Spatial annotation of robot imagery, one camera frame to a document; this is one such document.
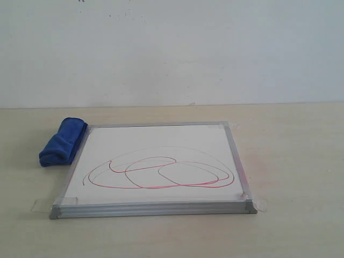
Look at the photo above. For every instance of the blue microfiber cloth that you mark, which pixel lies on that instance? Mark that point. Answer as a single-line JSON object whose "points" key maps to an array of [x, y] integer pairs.
{"points": [[62, 147]]}

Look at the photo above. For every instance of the clear tape back right corner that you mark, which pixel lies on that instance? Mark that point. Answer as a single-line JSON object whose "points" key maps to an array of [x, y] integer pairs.
{"points": [[225, 124]]}

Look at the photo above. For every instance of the clear tape corner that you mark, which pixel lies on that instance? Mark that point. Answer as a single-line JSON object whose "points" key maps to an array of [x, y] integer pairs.
{"points": [[225, 124], [44, 205], [253, 204]]}

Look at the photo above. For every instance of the clear tape front right corner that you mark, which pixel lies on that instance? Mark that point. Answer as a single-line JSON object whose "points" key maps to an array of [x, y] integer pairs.
{"points": [[253, 204]]}

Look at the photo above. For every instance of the clear tape front left corner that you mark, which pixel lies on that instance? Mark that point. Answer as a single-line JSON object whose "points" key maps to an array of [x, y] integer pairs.
{"points": [[44, 205]]}

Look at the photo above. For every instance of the white whiteboard with aluminium frame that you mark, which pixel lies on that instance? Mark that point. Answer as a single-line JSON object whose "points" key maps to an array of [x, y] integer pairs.
{"points": [[154, 170]]}

